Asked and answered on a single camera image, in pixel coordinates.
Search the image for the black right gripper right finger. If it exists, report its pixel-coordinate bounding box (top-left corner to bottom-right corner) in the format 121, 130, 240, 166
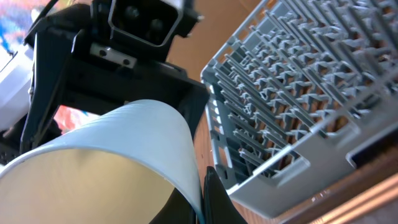
203, 166, 247, 224

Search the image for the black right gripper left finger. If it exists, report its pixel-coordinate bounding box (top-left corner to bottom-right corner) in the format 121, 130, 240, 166
149, 189, 197, 224

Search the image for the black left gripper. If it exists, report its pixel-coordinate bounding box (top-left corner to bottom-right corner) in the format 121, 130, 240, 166
19, 3, 209, 153

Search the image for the light blue bowl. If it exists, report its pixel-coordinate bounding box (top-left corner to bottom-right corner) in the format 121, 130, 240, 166
1, 100, 205, 223

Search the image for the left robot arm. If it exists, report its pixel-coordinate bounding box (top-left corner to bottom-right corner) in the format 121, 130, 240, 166
1, 1, 209, 156

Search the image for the grey plastic dish rack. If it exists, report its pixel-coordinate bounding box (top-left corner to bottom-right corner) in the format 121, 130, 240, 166
201, 0, 397, 218

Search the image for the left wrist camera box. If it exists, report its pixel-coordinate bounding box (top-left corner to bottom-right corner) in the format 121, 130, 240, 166
90, 0, 203, 65

